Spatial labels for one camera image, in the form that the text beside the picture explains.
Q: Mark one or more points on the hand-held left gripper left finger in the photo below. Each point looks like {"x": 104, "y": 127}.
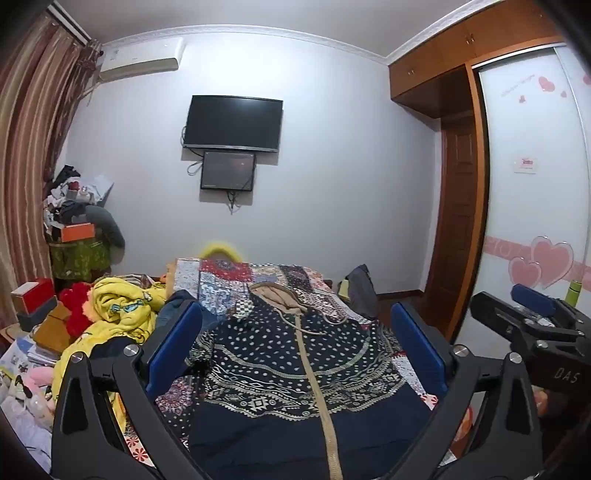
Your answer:
{"x": 178, "y": 341}

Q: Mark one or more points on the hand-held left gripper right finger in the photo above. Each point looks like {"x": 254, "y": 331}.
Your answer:
{"x": 415, "y": 341}

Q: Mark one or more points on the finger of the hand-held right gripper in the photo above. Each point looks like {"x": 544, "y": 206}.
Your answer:
{"x": 489, "y": 314}
{"x": 531, "y": 297}

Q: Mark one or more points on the navy patterned hoodie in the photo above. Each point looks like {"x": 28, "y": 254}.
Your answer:
{"x": 286, "y": 369}

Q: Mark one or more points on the person's right hand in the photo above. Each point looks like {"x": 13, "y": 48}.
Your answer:
{"x": 545, "y": 401}

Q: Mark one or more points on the blue denim jeans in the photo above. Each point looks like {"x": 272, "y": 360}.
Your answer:
{"x": 171, "y": 302}

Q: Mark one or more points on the green bottle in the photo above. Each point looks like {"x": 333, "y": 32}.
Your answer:
{"x": 574, "y": 290}

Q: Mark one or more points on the yellow cartoon blanket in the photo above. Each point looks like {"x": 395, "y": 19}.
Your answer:
{"x": 115, "y": 309}

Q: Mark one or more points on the grey bag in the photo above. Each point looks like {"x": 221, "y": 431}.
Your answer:
{"x": 362, "y": 290}

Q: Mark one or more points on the striped cloth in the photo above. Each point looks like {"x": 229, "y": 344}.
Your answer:
{"x": 136, "y": 280}

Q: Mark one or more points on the patchwork quilt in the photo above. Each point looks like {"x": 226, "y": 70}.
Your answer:
{"x": 221, "y": 281}

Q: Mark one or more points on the orange cloth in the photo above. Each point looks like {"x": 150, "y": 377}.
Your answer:
{"x": 463, "y": 429}

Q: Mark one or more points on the red plush toy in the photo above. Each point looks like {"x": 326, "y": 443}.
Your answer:
{"x": 76, "y": 304}

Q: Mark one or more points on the brown cardboard box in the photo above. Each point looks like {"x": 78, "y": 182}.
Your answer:
{"x": 51, "y": 332}

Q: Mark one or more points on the green cloth covered cabinet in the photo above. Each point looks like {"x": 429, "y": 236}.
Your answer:
{"x": 78, "y": 261}

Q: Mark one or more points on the white door sticker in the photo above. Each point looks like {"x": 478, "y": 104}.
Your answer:
{"x": 525, "y": 164}

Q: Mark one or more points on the grey pillow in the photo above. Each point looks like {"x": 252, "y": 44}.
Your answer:
{"x": 108, "y": 226}

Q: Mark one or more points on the grey box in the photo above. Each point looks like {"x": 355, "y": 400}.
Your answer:
{"x": 34, "y": 318}

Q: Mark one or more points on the red box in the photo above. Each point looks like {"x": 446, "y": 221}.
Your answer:
{"x": 39, "y": 295}

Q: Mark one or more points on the orange box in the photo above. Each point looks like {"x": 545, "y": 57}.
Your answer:
{"x": 78, "y": 232}

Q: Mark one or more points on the stack of books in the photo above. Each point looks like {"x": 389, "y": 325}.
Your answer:
{"x": 23, "y": 353}

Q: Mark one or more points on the pink plush toys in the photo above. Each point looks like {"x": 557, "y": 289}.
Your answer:
{"x": 27, "y": 392}

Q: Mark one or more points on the small black monitor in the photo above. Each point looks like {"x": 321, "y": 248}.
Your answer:
{"x": 228, "y": 170}

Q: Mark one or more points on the pile of clutter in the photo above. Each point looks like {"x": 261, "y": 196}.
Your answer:
{"x": 69, "y": 194}

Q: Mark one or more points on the large black television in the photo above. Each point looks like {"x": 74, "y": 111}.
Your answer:
{"x": 233, "y": 122}

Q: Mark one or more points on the striped brown curtain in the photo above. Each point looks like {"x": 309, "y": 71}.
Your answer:
{"x": 32, "y": 138}

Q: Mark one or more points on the wooden overhead cabinet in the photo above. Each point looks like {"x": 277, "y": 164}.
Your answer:
{"x": 438, "y": 60}

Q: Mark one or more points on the white air conditioner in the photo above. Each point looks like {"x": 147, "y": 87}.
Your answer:
{"x": 138, "y": 57}

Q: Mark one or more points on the white curtain rail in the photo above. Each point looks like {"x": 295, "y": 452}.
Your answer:
{"x": 69, "y": 25}

